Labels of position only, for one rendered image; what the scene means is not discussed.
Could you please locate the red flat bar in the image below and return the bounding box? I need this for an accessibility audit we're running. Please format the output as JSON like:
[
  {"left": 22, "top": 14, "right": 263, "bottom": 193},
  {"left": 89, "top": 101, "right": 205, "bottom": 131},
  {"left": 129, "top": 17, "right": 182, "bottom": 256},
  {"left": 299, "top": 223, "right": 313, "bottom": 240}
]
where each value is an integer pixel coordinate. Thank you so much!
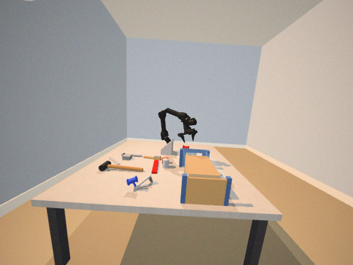
[{"left": 152, "top": 160, "right": 159, "bottom": 174}]

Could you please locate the grey cylinder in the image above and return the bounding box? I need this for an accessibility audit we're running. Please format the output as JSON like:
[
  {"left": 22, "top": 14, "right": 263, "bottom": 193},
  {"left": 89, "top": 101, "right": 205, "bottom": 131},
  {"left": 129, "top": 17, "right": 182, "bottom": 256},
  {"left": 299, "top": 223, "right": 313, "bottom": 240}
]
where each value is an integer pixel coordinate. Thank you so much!
[{"left": 163, "top": 158, "right": 169, "bottom": 168}]

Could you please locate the black-headed mallet with wooden handle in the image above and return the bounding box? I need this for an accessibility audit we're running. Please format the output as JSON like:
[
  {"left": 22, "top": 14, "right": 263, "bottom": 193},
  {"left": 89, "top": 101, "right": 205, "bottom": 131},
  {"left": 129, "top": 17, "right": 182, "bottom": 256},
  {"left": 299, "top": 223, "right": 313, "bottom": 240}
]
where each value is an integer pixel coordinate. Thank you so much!
[{"left": 98, "top": 161, "right": 143, "bottom": 171}]

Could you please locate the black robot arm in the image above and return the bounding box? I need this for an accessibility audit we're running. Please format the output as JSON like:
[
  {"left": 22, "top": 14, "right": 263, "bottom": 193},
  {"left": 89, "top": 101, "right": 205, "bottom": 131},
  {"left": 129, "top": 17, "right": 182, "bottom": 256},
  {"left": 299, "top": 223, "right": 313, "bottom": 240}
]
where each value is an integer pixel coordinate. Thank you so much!
[{"left": 159, "top": 108, "right": 197, "bottom": 144}]

